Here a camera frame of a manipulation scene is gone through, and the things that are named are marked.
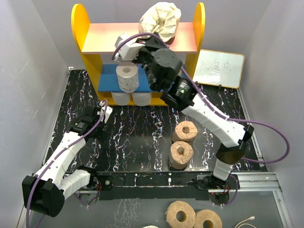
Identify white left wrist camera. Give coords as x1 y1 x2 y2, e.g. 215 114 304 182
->
97 106 113 123

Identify beige roll back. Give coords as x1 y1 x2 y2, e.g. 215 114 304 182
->
165 22 179 45

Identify tan roll on floor left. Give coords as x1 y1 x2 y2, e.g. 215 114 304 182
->
165 200 196 228

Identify yellow shelf with coloured boards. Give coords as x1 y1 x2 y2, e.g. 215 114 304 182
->
71 2 206 105

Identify beige roll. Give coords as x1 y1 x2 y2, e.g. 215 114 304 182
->
138 2 181 42
165 22 179 45

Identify white roll at bottom edge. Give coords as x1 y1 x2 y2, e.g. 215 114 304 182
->
142 225 158 228

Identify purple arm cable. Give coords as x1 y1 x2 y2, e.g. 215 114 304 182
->
25 99 109 228
112 32 290 207

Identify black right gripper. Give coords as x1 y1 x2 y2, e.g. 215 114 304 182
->
131 33 169 93

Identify brown roll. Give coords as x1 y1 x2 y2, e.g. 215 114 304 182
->
169 141 193 170
172 121 198 145

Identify beige roll front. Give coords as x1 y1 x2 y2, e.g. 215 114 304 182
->
138 2 181 42

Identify brown roll front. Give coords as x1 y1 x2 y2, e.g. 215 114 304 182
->
169 141 193 170

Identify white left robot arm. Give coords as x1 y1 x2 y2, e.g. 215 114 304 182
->
22 105 113 217

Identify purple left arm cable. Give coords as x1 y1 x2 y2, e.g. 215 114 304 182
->
25 99 109 228

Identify brown roll back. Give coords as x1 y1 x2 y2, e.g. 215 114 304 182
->
172 121 198 145

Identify white cable on floor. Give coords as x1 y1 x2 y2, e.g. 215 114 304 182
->
235 216 256 228

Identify tan roll on floor right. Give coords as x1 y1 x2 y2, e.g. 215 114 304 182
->
194 209 223 228

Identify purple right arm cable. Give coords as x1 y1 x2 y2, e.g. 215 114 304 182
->
112 32 290 207

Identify tan roll on floor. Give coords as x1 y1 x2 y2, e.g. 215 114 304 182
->
165 200 196 228
194 209 223 228

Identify white paper roll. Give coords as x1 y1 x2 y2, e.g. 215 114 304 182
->
116 62 139 93
132 93 152 106
111 92 131 106

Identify small whiteboard with writing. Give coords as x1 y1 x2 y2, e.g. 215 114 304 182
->
193 49 245 89

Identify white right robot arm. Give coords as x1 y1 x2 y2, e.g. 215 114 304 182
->
133 36 254 189

